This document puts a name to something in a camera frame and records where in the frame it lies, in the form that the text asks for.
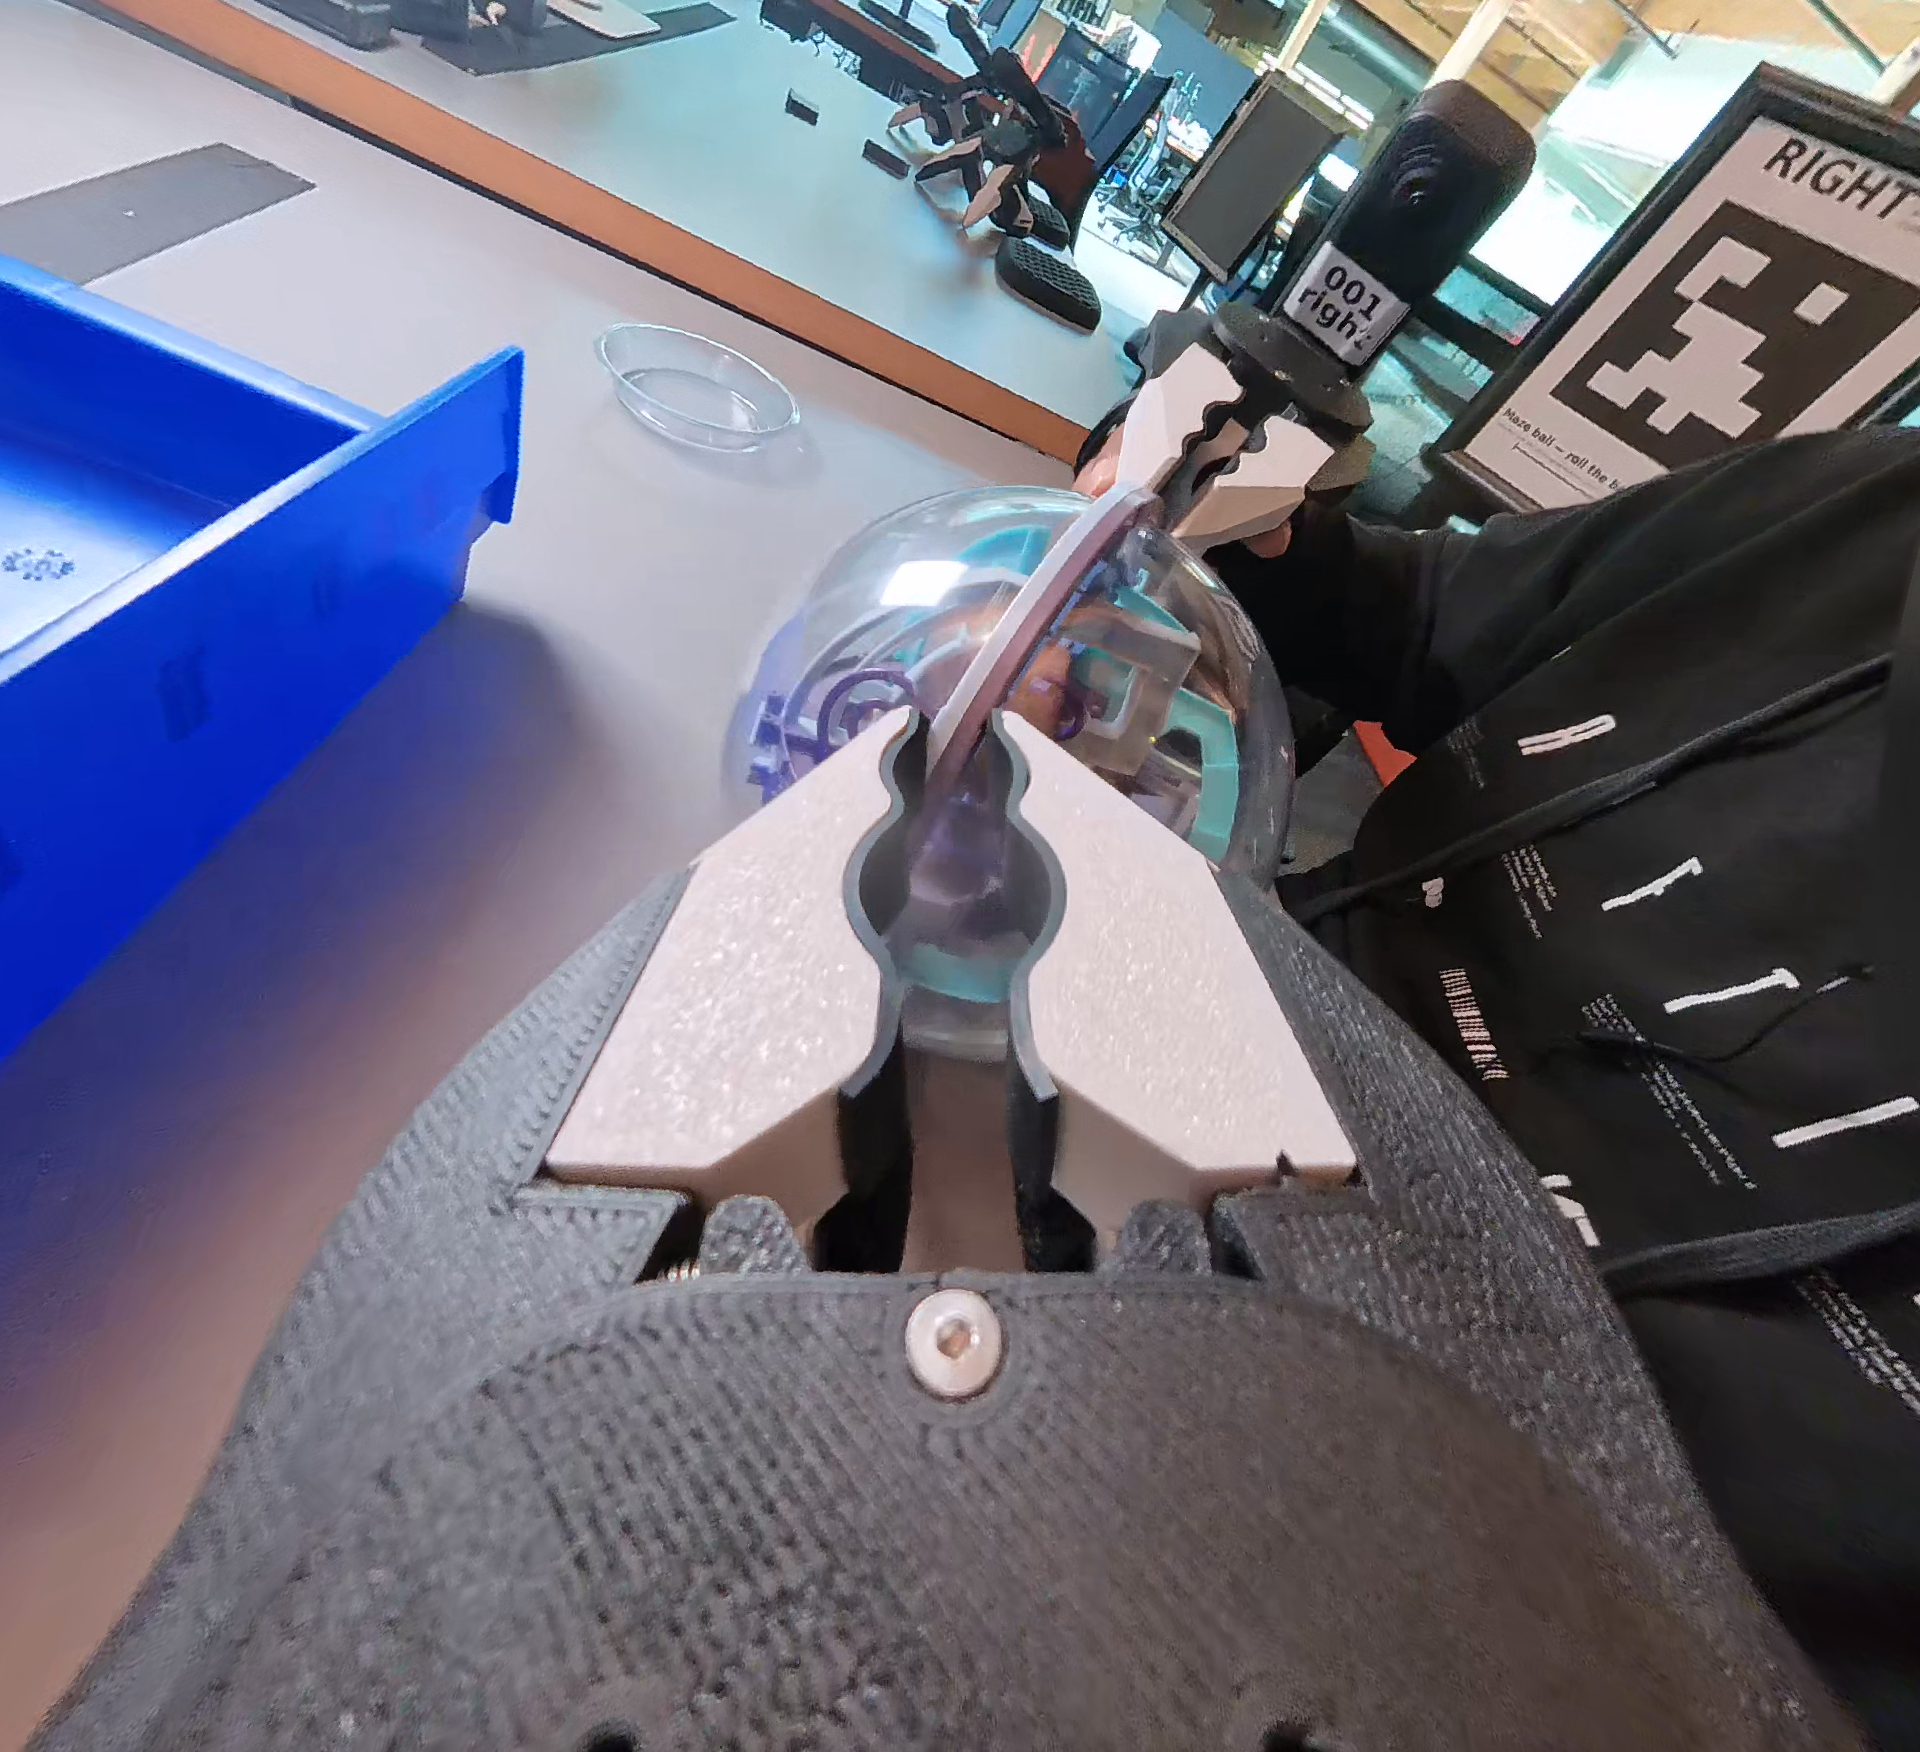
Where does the person's black printed hoodie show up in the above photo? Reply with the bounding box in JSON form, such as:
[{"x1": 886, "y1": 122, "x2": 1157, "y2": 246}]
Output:
[{"x1": 1275, "y1": 423, "x2": 1920, "y2": 1708}]

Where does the framed black-white marker sign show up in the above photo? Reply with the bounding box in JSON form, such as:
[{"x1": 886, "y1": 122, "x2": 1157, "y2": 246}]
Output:
[{"x1": 1424, "y1": 61, "x2": 1920, "y2": 520}]

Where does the orange-edged grey desk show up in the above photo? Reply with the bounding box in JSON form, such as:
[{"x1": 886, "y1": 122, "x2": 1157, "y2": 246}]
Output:
[{"x1": 47, "y1": 0, "x2": 1150, "y2": 465}]

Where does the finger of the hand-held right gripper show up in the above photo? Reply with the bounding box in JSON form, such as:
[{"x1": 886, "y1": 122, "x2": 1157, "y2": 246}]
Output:
[
  {"x1": 1114, "y1": 347, "x2": 1249, "y2": 497},
  {"x1": 1174, "y1": 421, "x2": 1325, "y2": 545}
]

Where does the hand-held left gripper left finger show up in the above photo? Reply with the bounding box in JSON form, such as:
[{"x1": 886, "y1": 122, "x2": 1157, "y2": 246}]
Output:
[{"x1": 539, "y1": 711, "x2": 929, "y2": 1261}]

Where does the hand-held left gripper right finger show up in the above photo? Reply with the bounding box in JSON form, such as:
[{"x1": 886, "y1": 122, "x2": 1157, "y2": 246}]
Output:
[{"x1": 988, "y1": 711, "x2": 1364, "y2": 1261}]

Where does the black screen on stand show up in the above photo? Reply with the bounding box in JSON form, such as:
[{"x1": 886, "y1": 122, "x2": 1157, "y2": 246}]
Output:
[{"x1": 1157, "y1": 68, "x2": 1348, "y2": 285}]

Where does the black desk mat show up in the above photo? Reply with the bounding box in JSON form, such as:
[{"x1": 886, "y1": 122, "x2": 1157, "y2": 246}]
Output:
[{"x1": 419, "y1": 0, "x2": 738, "y2": 79}]

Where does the black oval wrist rest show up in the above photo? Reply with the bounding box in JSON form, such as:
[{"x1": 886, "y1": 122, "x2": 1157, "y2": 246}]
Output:
[{"x1": 993, "y1": 237, "x2": 1105, "y2": 334}]

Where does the black and tan gripper tool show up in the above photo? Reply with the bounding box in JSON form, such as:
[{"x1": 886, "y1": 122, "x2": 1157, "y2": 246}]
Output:
[{"x1": 880, "y1": 4, "x2": 1081, "y2": 242}]

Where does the blue plastic bin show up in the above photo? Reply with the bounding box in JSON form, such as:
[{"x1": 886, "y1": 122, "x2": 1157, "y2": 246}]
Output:
[{"x1": 0, "y1": 258, "x2": 529, "y2": 1057}]

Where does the clear plastic maze ball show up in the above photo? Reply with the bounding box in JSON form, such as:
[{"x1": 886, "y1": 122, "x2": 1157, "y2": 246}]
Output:
[{"x1": 725, "y1": 488, "x2": 1296, "y2": 1057}]

